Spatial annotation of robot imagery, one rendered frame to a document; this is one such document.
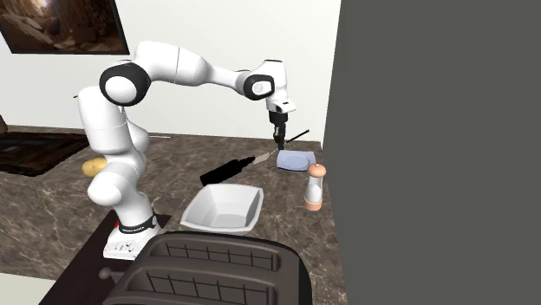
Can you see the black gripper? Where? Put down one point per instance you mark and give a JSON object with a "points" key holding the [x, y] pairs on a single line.
{"points": [[278, 126]]}

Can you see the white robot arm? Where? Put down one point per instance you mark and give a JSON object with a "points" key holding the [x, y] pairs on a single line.
{"points": [[114, 126]]}

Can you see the white square bowl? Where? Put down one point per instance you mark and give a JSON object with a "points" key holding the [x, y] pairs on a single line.
{"points": [[224, 209]]}

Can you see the dark grey toaster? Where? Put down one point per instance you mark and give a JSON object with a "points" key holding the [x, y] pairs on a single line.
{"points": [[211, 274]]}

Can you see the thin black stick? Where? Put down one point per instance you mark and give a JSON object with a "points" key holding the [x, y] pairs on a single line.
{"points": [[297, 136]]}

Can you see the dark-framed wall picture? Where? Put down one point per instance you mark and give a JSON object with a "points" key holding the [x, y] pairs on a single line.
{"points": [[63, 25]]}

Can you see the white and tan pepper mill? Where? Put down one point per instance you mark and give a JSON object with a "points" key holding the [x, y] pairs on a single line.
{"points": [[314, 188]]}

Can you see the yellow potato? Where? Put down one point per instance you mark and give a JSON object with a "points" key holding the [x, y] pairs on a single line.
{"points": [[93, 167]]}

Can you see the pale blue square plate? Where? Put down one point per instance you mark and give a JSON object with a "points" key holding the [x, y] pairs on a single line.
{"points": [[296, 160]]}

